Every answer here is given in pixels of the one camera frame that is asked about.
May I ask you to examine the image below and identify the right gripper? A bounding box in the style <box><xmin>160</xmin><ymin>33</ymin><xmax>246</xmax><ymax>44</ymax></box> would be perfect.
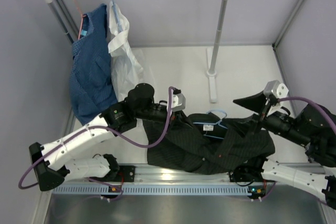
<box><xmin>222</xmin><ymin>90</ymin><xmax>310</xmax><ymax>147</ymax></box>

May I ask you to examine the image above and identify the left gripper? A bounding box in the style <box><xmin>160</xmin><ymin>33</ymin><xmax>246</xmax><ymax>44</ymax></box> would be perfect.
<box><xmin>135</xmin><ymin>103</ymin><xmax>194</xmax><ymax>133</ymax></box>

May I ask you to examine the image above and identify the black pinstriped shirt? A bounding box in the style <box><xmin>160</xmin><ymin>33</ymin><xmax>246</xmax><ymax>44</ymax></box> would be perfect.
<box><xmin>146</xmin><ymin>114</ymin><xmax>275</xmax><ymax>175</ymax></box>

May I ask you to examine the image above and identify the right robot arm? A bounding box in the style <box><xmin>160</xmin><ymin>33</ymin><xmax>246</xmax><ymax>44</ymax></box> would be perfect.
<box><xmin>233</xmin><ymin>92</ymin><xmax>335</xmax><ymax>209</ymax></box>

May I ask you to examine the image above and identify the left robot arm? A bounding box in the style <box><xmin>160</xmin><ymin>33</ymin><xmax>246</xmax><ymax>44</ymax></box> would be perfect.
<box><xmin>24</xmin><ymin>83</ymin><xmax>186</xmax><ymax>191</ymax></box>

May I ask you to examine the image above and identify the white shirt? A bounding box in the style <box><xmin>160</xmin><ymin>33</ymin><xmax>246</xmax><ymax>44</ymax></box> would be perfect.
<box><xmin>108</xmin><ymin>2</ymin><xmax>144</xmax><ymax>101</ymax></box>

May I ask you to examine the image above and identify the blue checked shirt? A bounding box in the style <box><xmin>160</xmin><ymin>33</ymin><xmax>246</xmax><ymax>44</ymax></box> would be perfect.
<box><xmin>69</xmin><ymin>4</ymin><xmax>118</xmax><ymax>125</ymax></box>

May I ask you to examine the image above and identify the light blue hanger with shirt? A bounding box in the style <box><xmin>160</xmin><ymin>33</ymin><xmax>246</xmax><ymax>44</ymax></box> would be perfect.
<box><xmin>112</xmin><ymin>0</ymin><xmax>123</xmax><ymax>33</ymax></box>

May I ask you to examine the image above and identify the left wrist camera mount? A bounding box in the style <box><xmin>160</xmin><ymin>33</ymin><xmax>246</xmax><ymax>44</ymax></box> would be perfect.
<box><xmin>166</xmin><ymin>87</ymin><xmax>186</xmax><ymax>115</ymax></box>

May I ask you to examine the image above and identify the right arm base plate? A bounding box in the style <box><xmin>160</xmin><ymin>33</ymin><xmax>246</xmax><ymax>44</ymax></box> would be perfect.
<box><xmin>229</xmin><ymin>165</ymin><xmax>269</xmax><ymax>201</ymax></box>

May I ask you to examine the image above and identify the aluminium mounting rail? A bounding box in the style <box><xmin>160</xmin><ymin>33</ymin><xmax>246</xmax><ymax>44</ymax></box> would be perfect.
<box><xmin>65</xmin><ymin>162</ymin><xmax>326</xmax><ymax>184</ymax></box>

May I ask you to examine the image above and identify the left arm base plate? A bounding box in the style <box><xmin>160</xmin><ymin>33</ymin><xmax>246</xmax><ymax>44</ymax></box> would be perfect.
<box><xmin>90</xmin><ymin>165</ymin><xmax>135</xmax><ymax>183</ymax></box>

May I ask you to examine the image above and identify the slotted cable duct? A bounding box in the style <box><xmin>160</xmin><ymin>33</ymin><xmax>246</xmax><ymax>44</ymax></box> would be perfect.
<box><xmin>52</xmin><ymin>183</ymin><xmax>254</xmax><ymax>196</ymax></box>

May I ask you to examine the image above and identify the pink wire hanger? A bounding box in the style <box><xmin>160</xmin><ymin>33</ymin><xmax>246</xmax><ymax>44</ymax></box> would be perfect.
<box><xmin>72</xmin><ymin>0</ymin><xmax>85</xmax><ymax>40</ymax></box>

